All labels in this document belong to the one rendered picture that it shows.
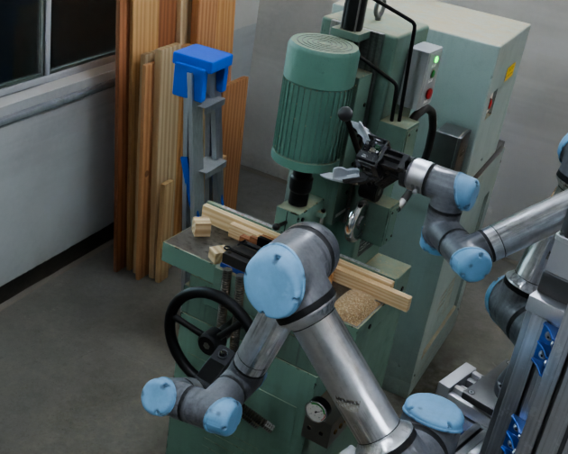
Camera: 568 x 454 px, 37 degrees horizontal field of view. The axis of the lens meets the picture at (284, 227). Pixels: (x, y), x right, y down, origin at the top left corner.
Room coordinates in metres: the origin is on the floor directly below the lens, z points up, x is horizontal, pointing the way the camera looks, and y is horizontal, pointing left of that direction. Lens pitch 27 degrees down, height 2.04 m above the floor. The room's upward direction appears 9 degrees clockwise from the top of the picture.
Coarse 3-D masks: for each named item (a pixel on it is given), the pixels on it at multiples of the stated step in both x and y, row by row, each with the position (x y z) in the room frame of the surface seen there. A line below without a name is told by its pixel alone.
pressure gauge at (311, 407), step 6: (318, 396) 1.73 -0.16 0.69; (312, 402) 1.71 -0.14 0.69; (318, 402) 1.70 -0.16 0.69; (324, 402) 1.71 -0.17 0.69; (306, 408) 1.71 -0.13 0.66; (312, 408) 1.71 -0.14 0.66; (318, 408) 1.70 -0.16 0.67; (324, 408) 1.69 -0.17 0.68; (330, 408) 1.71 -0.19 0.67; (312, 414) 1.71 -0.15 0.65; (318, 414) 1.70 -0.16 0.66; (324, 414) 1.69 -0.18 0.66; (312, 420) 1.70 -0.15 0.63; (318, 420) 1.70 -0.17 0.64; (324, 420) 1.69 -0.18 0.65
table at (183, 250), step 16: (176, 240) 2.03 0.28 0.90; (192, 240) 2.04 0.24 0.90; (208, 240) 2.06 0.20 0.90; (224, 240) 2.07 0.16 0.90; (176, 256) 1.99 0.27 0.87; (192, 256) 1.97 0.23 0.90; (192, 272) 1.96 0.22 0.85; (208, 272) 1.94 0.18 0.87; (336, 288) 1.91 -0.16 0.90; (208, 304) 1.82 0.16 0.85; (384, 304) 1.88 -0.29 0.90; (368, 320) 1.79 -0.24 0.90; (352, 336) 1.75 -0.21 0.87
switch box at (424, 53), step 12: (420, 48) 2.22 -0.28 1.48; (432, 48) 2.24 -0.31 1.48; (420, 60) 2.20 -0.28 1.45; (432, 60) 2.21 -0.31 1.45; (420, 72) 2.19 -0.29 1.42; (408, 84) 2.20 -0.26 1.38; (420, 84) 2.19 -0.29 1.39; (432, 84) 2.25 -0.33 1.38; (408, 96) 2.20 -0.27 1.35; (420, 96) 2.19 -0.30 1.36
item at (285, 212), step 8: (288, 200) 2.04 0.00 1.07; (312, 200) 2.06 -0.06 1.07; (320, 200) 2.07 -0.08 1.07; (280, 208) 1.99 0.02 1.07; (288, 208) 1.99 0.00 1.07; (296, 208) 2.00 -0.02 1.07; (304, 208) 2.01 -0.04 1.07; (312, 208) 2.03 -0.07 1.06; (320, 208) 2.07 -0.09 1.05; (280, 216) 1.99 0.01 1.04; (288, 216) 1.98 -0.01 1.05; (296, 216) 1.97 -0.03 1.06; (304, 216) 1.99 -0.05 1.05; (312, 216) 2.03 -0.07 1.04; (288, 224) 1.98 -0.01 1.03
